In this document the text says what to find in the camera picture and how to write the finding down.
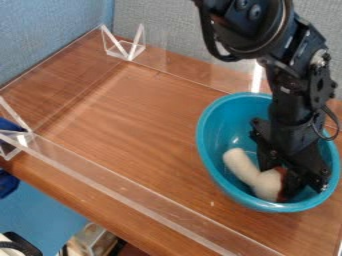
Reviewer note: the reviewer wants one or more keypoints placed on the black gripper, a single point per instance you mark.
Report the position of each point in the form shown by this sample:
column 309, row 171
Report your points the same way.
column 306, row 168

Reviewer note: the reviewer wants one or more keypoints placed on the white brown toy mushroom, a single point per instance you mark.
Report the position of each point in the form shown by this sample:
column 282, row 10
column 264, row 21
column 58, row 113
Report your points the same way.
column 266, row 183

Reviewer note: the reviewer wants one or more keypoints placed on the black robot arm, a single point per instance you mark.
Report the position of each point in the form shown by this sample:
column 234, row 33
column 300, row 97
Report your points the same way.
column 264, row 30

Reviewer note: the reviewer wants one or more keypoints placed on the clear acrylic back barrier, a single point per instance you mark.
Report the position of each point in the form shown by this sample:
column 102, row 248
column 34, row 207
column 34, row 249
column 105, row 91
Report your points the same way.
column 232, row 78

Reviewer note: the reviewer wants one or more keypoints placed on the clear acrylic barrier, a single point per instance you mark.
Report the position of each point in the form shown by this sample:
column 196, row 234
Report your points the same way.
column 232, row 78
column 97, row 189

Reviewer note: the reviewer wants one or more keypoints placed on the clear acrylic front barrier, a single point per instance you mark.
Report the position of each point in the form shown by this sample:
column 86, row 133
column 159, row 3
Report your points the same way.
column 97, row 189

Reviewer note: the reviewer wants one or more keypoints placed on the clear box below table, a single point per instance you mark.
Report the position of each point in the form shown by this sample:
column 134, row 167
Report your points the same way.
column 93, row 241

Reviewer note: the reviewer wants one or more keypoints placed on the black white object below table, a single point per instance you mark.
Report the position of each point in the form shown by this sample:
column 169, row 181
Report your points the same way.
column 14, row 245

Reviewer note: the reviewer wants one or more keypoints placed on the clear acrylic corner bracket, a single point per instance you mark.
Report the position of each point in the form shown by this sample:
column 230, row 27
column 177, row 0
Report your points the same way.
column 121, row 48

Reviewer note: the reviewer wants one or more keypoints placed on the clear acrylic left bracket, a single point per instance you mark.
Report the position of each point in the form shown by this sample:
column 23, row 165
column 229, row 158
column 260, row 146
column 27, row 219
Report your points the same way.
column 15, row 131

